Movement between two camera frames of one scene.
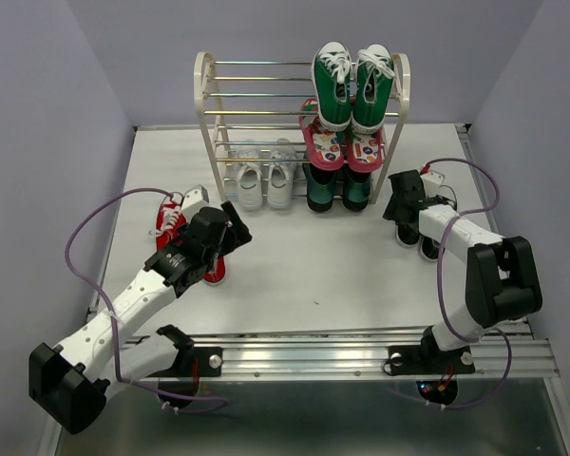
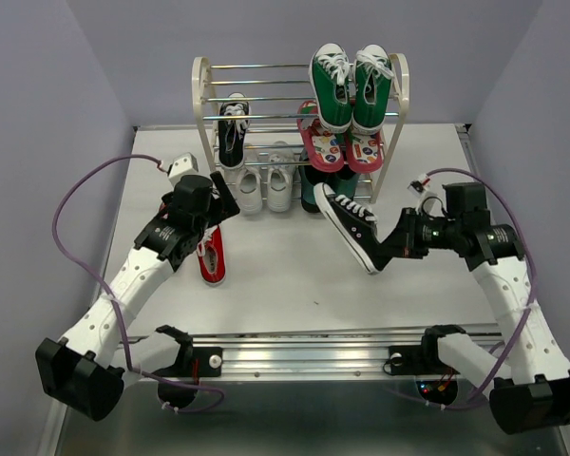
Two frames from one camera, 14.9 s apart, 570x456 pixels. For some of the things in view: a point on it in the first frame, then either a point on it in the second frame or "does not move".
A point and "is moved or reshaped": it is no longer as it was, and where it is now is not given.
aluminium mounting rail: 514,351 does not move
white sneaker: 282,158 does not move
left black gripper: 237,235 → 224,205
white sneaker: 249,178 does not move
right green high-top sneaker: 373,77 does not move
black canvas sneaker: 429,249 is moved or reshaped
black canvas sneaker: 406,236 is moved or reshaped
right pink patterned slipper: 365,151 does not move
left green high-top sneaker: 332,66 does not move
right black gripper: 389,212 → 401,239
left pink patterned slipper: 327,147 does not move
